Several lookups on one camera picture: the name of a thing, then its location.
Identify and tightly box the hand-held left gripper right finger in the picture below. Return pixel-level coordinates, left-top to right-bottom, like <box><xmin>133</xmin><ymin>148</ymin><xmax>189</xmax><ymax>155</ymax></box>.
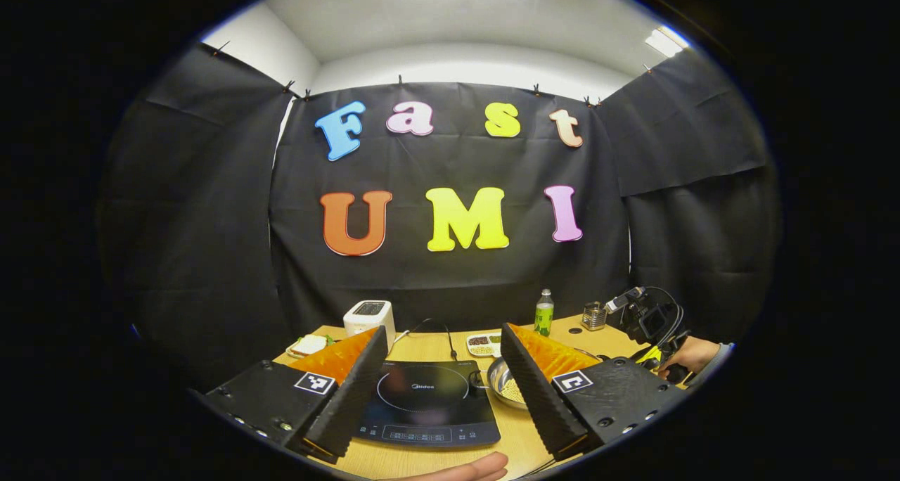
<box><xmin>499</xmin><ymin>322</ymin><xmax>690</xmax><ymax>462</ymax></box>

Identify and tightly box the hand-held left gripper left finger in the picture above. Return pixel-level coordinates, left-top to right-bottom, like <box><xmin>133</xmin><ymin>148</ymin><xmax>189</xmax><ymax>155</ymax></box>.
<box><xmin>204</xmin><ymin>325</ymin><xmax>389</xmax><ymax>466</ymax></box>

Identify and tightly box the stainless steel pot black handle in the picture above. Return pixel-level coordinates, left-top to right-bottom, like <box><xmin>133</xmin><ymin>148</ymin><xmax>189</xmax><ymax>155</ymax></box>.
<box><xmin>470</xmin><ymin>354</ymin><xmax>607</xmax><ymax>410</ymax></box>

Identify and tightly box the black induction cooktop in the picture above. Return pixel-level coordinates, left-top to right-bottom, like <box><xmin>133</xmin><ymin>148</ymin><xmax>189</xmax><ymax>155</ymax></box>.
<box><xmin>355</xmin><ymin>360</ymin><xmax>501</xmax><ymax>448</ymax></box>

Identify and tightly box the plate with sandwich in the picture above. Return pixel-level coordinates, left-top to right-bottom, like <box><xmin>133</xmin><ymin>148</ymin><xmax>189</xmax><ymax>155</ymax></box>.
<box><xmin>286</xmin><ymin>334</ymin><xmax>335</xmax><ymax>359</ymax></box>

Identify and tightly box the white divided dish of beans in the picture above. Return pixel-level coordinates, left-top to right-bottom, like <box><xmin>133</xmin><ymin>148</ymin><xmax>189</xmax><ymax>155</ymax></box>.
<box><xmin>466</xmin><ymin>333</ymin><xmax>503</xmax><ymax>358</ymax></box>

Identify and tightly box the white toaster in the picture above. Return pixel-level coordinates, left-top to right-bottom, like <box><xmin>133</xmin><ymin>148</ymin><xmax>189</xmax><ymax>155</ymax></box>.
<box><xmin>343</xmin><ymin>300</ymin><xmax>397</xmax><ymax>352</ymax></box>

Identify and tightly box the green drink bottle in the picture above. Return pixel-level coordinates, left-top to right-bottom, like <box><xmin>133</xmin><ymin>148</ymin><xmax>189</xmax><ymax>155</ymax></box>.
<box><xmin>534</xmin><ymin>289</ymin><xmax>555</xmax><ymax>337</ymax></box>

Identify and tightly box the black backdrop cloth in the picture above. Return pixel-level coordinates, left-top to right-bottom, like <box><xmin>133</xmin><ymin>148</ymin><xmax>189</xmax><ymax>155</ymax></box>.
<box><xmin>98</xmin><ymin>41</ymin><xmax>781</xmax><ymax>390</ymax></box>

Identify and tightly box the small ceiling light panel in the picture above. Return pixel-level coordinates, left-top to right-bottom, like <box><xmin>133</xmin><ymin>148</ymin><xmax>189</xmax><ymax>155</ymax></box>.
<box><xmin>645</xmin><ymin>25</ymin><xmax>690</xmax><ymax>58</ymax></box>

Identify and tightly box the black power cable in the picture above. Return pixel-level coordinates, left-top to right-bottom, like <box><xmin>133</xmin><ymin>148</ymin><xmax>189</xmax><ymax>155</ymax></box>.
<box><xmin>408</xmin><ymin>318</ymin><xmax>459</xmax><ymax>362</ymax></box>

